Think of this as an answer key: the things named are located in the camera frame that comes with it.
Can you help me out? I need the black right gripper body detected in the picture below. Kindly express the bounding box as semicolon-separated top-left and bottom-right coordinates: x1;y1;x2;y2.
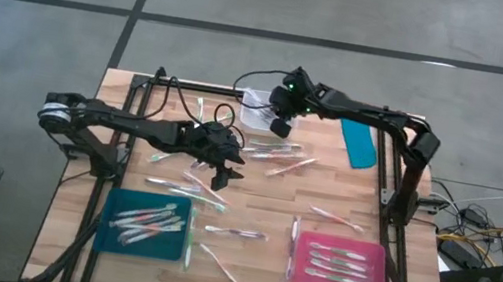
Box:
267;62;329;125

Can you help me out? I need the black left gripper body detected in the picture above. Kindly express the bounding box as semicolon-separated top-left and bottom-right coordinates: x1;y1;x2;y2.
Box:
177;117;243;170

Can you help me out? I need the purple white toothbrush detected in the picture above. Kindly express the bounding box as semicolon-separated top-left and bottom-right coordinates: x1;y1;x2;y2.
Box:
283;216;304;281
144;175;203;196
240;87;274;115
238;142;291;162
204;223;269;244
254;106;283;124

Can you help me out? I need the white plastic bin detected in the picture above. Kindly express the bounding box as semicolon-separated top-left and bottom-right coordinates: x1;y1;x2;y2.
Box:
236;87;304;138

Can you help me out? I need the blue flat plastic lid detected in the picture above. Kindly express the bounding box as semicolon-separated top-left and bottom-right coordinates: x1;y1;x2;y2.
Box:
332;117;384;174

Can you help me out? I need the teal plastic bin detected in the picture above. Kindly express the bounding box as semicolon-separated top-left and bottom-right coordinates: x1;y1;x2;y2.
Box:
90;183;194;266

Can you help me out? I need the pink plastic bin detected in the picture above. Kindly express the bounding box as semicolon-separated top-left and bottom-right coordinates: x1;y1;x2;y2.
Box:
289;228;396;282

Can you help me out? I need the black power adapter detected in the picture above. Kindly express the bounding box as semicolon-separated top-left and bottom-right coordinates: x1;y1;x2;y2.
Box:
460;207;490;230

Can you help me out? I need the black power strip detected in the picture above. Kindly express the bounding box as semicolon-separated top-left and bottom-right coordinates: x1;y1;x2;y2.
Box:
436;237;487;273

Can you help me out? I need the black aluminium rig frame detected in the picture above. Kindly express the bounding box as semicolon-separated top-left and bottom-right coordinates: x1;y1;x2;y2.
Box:
19;47;477;282

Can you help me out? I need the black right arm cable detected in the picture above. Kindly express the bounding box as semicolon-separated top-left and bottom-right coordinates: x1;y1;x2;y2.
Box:
229;62;294;115

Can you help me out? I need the yellow cable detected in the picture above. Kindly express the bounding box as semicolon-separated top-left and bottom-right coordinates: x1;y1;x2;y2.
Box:
435;210;503;253

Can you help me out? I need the white cable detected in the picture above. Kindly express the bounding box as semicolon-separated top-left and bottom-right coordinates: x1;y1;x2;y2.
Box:
429;179;503;210

